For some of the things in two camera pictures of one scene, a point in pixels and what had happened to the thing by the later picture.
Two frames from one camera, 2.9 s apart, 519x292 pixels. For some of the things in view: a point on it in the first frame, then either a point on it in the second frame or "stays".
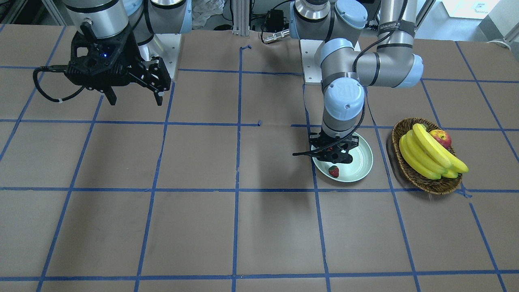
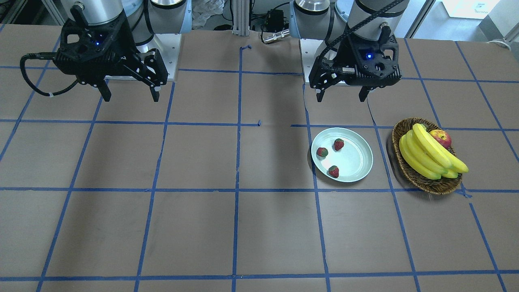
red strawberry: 333,171 stays
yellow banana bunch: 427,157 stays
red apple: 442,136 stays
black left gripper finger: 312,152 -> 324,79
